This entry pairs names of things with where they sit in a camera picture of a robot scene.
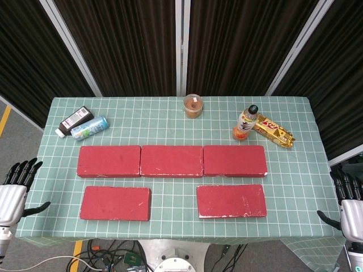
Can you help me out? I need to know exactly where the green circuit board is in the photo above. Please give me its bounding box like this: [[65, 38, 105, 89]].
[[124, 253, 142, 267]]

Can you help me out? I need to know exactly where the green checked tablecloth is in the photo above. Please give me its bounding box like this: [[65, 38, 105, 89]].
[[14, 96, 348, 272]]

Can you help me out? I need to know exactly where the gold snack package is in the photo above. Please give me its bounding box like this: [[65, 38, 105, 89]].
[[253, 114, 296, 149]]

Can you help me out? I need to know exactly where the white cable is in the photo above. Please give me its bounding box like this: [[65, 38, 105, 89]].
[[0, 256, 97, 272]]

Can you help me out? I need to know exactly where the clear jar of rubber bands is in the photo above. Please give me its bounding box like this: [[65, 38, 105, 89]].
[[183, 93, 204, 119]]

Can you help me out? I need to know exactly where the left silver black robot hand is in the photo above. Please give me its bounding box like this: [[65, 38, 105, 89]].
[[0, 158, 51, 227]]

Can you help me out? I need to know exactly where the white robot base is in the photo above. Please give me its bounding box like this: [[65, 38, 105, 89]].
[[140, 239, 210, 272]]

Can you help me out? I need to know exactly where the dark brown bottle white cap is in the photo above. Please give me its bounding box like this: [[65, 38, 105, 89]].
[[55, 106, 94, 139]]

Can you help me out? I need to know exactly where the light blue drink can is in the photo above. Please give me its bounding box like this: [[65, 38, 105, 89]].
[[70, 114, 110, 142]]

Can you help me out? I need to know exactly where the red foam brick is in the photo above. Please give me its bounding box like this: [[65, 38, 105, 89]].
[[140, 145, 204, 178], [196, 184, 268, 219], [202, 145, 268, 179], [80, 186, 152, 222], [77, 145, 142, 179]]

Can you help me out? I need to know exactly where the black cable bundle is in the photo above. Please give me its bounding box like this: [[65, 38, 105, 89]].
[[70, 239, 148, 272], [218, 243, 248, 272]]

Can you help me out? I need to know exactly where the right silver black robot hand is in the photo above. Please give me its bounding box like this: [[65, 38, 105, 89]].
[[316, 167, 363, 244]]

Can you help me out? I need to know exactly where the dark screen panel grey frame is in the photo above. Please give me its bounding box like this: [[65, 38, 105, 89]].
[[265, 0, 363, 167], [183, 0, 327, 97], [53, 0, 184, 97], [0, 0, 103, 130]]

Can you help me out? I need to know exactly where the orange drink bottle white label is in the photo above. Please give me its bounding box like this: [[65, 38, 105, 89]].
[[232, 104, 260, 142]]

